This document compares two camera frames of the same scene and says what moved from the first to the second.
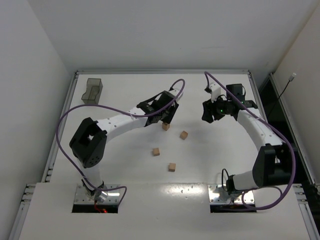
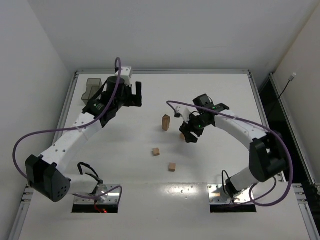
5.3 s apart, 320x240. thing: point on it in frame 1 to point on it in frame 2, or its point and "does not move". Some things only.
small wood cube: [156, 151] does not move
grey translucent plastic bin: [93, 90] does not move
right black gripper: [211, 111] to [189, 129]
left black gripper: [167, 114] to [132, 97]
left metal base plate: [112, 196] does not move
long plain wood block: [165, 126] does not move
